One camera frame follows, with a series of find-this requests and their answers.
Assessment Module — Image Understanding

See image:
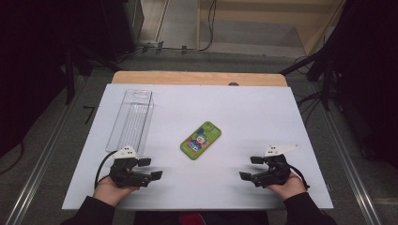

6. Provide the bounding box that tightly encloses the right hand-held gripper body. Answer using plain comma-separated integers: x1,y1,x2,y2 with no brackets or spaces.
251,144,299,188

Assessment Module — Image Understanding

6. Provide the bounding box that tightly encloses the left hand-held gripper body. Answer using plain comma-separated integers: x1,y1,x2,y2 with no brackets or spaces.
109,144,152,188

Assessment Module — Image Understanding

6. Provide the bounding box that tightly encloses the clear plastic box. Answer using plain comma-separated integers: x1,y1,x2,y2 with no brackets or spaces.
105,88,155,158

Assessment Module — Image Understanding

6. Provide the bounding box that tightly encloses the green cartoon phone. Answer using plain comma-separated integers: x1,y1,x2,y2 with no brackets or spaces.
179,121,222,161

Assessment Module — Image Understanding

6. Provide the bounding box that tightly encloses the person's right hand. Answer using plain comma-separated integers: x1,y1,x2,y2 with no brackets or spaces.
266,172,308,202

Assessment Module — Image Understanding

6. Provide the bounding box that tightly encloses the person's left hand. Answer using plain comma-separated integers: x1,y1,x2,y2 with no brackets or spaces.
92,176,140,207

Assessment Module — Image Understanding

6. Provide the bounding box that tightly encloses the white board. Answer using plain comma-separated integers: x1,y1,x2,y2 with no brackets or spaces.
61,82,334,211

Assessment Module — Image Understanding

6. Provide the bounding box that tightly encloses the person's dark clothing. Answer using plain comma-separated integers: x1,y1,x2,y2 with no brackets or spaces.
133,210,270,225

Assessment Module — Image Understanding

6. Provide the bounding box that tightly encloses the wooden table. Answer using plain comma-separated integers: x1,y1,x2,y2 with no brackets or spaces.
111,70,288,88

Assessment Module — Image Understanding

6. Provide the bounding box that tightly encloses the black metal stand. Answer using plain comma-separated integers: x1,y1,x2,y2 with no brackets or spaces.
279,46,334,112
62,43,123,106

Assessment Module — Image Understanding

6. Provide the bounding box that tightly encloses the wooden shelf unit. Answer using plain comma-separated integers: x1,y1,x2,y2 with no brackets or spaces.
195,0,346,58

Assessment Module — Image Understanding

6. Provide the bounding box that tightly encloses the black cabinet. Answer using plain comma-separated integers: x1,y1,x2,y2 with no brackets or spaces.
99,0,145,62

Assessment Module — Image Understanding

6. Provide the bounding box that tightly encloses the right hand-held gripper cable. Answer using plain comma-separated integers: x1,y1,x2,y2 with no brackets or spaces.
289,164,311,191

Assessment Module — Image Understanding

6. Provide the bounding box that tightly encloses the hand-held gripper cable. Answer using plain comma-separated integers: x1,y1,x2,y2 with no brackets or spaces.
289,164,311,191
94,150,118,189

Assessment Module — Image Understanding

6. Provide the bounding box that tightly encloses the left hand-held gripper cable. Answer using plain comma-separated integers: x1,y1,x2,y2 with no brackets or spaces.
94,150,118,189

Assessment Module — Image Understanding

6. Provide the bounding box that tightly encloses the aluminium floor rail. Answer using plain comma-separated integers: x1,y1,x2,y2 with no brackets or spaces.
4,76,90,225
308,82,383,225

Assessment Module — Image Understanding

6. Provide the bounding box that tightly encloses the bundle of black cables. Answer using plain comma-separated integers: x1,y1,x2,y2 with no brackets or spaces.
295,90,327,128

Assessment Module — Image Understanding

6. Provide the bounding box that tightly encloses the black floor cable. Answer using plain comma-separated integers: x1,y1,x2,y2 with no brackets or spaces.
116,0,218,62

